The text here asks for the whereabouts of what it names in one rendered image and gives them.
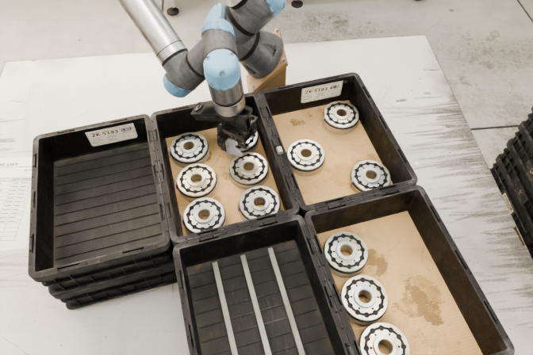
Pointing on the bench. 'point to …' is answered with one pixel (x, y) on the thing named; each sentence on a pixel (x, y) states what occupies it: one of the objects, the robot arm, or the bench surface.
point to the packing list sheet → (15, 202)
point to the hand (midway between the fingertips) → (232, 145)
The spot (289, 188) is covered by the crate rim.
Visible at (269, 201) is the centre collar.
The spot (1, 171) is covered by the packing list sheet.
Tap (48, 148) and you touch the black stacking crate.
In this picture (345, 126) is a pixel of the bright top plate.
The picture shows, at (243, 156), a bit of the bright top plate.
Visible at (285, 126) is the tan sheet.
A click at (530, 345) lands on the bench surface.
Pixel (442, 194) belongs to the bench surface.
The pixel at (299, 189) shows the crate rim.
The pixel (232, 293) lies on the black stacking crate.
